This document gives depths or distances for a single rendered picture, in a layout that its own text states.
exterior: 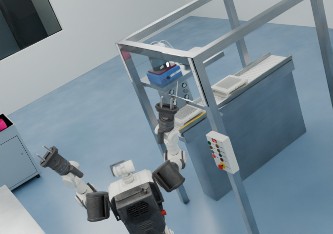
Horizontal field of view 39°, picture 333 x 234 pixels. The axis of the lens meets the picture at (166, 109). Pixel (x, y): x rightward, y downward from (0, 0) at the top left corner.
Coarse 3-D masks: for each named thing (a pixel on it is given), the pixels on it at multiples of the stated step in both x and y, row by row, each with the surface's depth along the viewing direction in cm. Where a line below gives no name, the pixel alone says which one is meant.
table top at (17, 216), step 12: (0, 192) 381; (0, 204) 364; (12, 204) 358; (0, 216) 348; (12, 216) 343; (24, 216) 337; (0, 228) 334; (12, 228) 329; (24, 228) 324; (36, 228) 319
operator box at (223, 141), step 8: (208, 136) 302; (216, 136) 298; (224, 136) 294; (224, 144) 292; (216, 152) 304; (224, 152) 295; (232, 152) 297; (216, 160) 311; (224, 160) 300; (232, 160) 298; (232, 168) 300
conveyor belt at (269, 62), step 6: (264, 60) 440; (270, 60) 435; (276, 60) 431; (288, 60) 423; (258, 66) 433; (264, 66) 428; (270, 66) 424; (246, 72) 430; (252, 72) 426; (258, 72) 422; (252, 78) 415; (216, 96) 409; (216, 102) 399; (174, 126) 386
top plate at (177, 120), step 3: (189, 105) 395; (198, 108) 384; (195, 111) 382; (198, 111) 380; (201, 111) 381; (192, 114) 379; (195, 114) 378; (174, 117) 384; (186, 117) 377; (189, 117) 376; (192, 117) 378; (174, 120) 380; (177, 120) 378; (180, 120) 376; (183, 120) 374; (186, 120) 375; (180, 123) 373; (183, 123) 374
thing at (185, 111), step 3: (183, 108) 393; (186, 108) 389; (189, 108) 388; (180, 111) 389; (183, 111) 387; (186, 111) 385; (189, 111) 383; (177, 114) 387; (180, 114) 384; (183, 114) 382; (186, 114) 381
